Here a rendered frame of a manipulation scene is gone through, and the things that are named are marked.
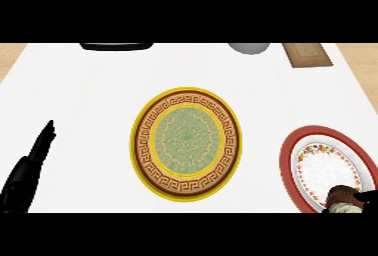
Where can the red rimmed white floral plate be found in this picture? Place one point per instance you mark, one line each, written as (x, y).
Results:
(323, 166)

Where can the grey round bowl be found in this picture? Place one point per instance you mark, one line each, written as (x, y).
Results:
(249, 48)

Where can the yellow rimmed green patterned plate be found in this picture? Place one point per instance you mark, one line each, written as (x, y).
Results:
(187, 144)

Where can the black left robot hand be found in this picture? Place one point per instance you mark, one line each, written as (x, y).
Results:
(24, 176)

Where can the brown wooden board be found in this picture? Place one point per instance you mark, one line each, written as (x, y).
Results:
(308, 54)

